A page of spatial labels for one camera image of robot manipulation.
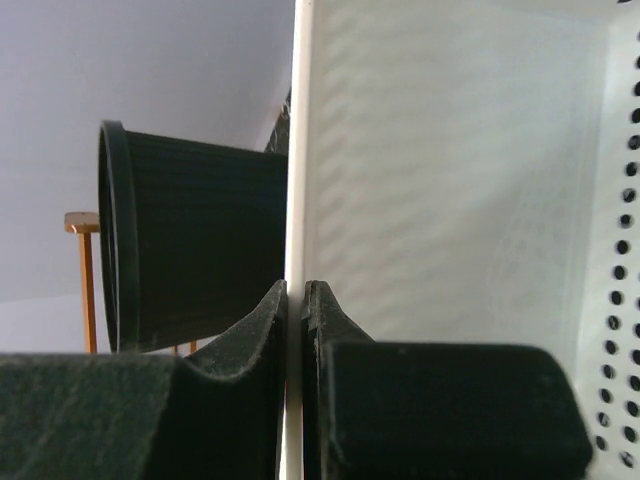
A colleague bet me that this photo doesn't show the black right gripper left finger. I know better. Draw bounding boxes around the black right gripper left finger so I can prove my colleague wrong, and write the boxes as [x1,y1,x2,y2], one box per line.
[1,281,287,479]

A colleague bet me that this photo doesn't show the white perforated plastic basket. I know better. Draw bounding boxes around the white perforated plastic basket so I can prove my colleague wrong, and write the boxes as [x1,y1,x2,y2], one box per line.
[285,1,639,479]

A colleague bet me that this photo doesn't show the orange wooden rack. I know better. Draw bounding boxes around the orange wooden rack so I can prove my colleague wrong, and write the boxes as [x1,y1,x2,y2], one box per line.
[63,211,199,357]

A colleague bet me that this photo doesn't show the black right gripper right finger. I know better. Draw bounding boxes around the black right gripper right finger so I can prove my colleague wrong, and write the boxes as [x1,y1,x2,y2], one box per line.
[301,280,593,479]

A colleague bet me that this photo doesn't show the large black plastic bin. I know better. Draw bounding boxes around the large black plastic bin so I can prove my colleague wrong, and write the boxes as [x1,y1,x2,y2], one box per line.
[98,121,288,352]

